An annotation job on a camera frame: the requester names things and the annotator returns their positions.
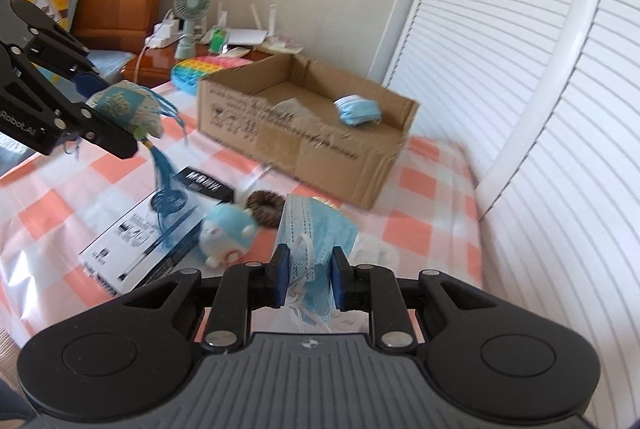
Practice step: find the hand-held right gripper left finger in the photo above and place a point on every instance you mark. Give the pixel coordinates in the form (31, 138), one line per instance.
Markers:
(281, 276)

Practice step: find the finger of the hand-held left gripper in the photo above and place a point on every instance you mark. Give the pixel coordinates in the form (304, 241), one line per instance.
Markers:
(90, 84)
(115, 141)

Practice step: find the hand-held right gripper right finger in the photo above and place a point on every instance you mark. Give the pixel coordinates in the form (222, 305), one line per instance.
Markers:
(341, 279)

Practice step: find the floral sachet with blue tassel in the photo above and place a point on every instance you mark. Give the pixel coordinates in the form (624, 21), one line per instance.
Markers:
(122, 106)

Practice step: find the blue face mask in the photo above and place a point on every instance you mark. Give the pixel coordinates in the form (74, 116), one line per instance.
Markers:
(356, 110)
(310, 229)

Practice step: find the brown cardboard box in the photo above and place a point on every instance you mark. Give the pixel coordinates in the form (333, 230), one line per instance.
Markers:
(325, 159)

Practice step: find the grey sachet bag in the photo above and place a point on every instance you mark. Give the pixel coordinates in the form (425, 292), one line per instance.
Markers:
(287, 106)

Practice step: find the grey blue bedding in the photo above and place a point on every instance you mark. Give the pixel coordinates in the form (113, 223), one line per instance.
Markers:
(112, 61)

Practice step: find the wooden nightstand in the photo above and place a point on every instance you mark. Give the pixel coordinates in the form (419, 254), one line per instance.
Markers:
(155, 64)

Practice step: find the plush doll with blue hat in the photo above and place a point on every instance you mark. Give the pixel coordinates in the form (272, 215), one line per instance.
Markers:
(227, 234)

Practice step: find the brown scrunchie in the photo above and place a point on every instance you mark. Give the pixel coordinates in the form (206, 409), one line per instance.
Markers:
(265, 208)

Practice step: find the white power strip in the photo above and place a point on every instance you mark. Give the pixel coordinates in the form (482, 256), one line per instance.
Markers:
(165, 34)

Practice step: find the checkered tablecloth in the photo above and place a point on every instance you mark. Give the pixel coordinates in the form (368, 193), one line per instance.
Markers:
(425, 229)

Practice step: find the black pen box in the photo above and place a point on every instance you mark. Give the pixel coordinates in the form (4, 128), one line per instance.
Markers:
(205, 184)

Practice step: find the white pen box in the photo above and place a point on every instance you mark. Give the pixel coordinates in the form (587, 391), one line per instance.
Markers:
(130, 249)

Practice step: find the rainbow pop toy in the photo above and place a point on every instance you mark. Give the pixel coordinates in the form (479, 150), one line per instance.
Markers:
(200, 70)

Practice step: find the green desk fan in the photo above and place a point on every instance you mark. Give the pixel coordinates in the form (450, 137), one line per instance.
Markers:
(192, 1)

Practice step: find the white flat stick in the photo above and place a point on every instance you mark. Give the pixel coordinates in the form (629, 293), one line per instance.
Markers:
(237, 52)

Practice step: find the white router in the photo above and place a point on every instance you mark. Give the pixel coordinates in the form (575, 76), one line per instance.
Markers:
(245, 36)

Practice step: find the white flat box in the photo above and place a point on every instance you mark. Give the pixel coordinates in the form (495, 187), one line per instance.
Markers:
(278, 43)

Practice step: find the white louvred closet door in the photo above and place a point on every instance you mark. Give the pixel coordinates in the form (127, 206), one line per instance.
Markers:
(575, 209)
(475, 9)

